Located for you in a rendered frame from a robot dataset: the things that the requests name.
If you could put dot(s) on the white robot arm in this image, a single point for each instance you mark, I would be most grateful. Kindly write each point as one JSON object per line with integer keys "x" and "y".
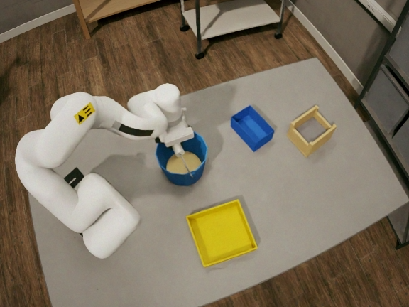
{"x": 78, "y": 208}

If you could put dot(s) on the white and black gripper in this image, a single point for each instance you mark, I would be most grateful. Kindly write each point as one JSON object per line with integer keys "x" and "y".
{"x": 159, "y": 139}

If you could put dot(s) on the yellow square tray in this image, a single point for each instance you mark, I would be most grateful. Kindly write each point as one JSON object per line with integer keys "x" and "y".
{"x": 221, "y": 233}

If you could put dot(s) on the blue open rectangular bin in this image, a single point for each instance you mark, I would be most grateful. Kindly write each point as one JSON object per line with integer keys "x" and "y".
{"x": 252, "y": 128}

